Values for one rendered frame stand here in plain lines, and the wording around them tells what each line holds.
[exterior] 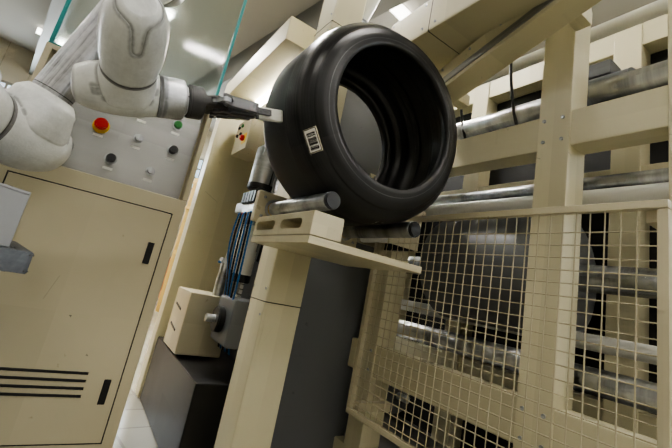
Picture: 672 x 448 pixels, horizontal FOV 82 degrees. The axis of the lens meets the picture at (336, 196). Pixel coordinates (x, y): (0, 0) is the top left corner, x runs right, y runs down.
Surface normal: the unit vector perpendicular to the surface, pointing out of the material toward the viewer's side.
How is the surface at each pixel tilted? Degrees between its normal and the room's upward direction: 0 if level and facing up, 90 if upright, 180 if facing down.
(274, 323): 90
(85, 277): 90
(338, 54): 86
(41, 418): 90
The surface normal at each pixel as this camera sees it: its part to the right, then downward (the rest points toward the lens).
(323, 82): 0.39, -0.14
